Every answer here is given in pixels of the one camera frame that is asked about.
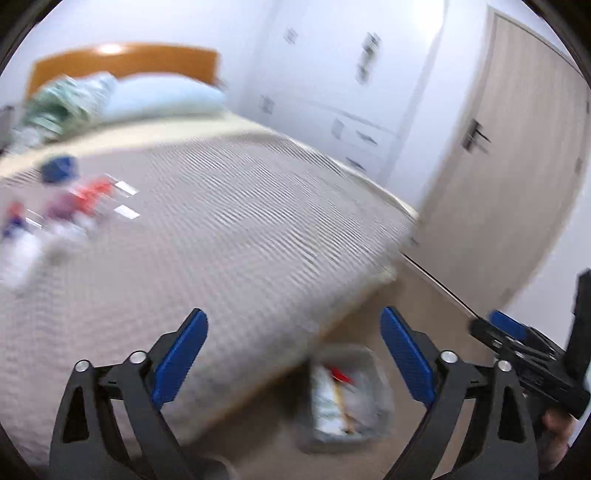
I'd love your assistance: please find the black door handle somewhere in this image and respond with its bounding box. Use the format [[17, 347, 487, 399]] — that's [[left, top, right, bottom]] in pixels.
[[462, 119, 491, 153]]

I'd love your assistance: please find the white wardrobe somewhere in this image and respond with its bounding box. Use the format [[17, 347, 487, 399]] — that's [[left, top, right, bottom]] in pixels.
[[222, 0, 451, 210]]

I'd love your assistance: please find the cream mattress sheet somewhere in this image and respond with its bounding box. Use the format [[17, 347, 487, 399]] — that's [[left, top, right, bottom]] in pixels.
[[0, 111, 416, 213]]

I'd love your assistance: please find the person's right hand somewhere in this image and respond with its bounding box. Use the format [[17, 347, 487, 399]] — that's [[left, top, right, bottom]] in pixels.
[[541, 410, 578, 469]]

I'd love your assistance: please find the light blue pillow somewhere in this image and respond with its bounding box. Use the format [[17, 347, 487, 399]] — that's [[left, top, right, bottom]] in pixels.
[[104, 75, 228, 124]]

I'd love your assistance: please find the grey bin with plastic bag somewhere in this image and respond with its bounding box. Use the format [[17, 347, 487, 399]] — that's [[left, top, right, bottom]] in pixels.
[[294, 345, 395, 456]]

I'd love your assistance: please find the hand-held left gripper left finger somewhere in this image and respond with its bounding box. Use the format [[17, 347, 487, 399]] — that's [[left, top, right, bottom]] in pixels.
[[48, 309, 208, 480]]

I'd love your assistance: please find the checked blanket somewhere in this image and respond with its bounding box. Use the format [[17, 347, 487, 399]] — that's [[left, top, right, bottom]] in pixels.
[[0, 134, 419, 462]]

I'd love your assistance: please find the silver red snack wrapper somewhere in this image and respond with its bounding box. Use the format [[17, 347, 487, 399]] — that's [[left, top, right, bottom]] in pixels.
[[74, 174, 140, 219]]

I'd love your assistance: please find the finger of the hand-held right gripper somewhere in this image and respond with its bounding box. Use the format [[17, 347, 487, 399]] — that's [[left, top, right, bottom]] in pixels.
[[468, 318, 518, 365], [489, 310, 532, 340]]

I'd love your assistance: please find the blue box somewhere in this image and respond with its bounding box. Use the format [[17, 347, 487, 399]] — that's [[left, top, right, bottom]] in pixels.
[[41, 155, 78, 184]]

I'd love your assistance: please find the green floral quilt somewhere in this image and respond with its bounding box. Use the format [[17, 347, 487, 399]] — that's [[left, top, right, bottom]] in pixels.
[[13, 74, 117, 145]]

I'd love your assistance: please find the wooden bed frame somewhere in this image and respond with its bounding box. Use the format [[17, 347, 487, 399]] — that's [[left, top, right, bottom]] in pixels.
[[27, 42, 402, 448]]

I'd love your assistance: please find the purple crumpled cloth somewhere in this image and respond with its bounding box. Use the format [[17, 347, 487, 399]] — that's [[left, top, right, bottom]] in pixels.
[[46, 193, 80, 223]]

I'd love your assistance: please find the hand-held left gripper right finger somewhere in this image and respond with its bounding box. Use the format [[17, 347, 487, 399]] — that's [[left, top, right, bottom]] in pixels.
[[380, 307, 541, 480]]

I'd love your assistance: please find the wooden door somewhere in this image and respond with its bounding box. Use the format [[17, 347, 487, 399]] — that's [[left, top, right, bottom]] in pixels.
[[413, 4, 591, 319]]

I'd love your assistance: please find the hanging white cloth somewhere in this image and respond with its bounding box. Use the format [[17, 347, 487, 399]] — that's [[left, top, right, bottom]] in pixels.
[[357, 31, 382, 85]]

